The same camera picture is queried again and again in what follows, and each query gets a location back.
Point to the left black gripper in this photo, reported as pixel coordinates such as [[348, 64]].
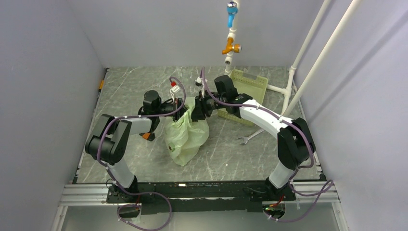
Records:
[[177, 115]]

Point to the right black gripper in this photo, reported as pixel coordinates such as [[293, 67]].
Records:
[[200, 107]]

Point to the light green plastic bag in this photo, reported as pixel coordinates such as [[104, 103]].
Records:
[[184, 137]]

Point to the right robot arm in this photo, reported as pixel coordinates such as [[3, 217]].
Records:
[[294, 141]]

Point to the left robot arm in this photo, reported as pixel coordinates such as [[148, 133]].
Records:
[[108, 141]]

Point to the orange black hex key set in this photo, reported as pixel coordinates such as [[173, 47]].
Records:
[[150, 136]]

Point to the silver wrench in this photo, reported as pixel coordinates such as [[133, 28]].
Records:
[[244, 139]]

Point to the orange tap valve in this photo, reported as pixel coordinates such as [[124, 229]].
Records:
[[231, 47]]

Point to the blue tap valve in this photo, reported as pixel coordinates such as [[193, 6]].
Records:
[[232, 10]]

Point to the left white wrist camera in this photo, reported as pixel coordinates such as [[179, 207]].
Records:
[[174, 90]]

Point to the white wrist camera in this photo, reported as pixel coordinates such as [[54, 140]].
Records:
[[174, 90], [199, 81]]

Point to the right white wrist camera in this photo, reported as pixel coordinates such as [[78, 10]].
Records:
[[199, 81]]

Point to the orange handled tool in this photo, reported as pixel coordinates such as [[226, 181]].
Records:
[[101, 84]]

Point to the white pvc pipe frame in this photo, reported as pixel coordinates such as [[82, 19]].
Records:
[[289, 36]]

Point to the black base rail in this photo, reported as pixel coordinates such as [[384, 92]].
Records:
[[197, 196]]

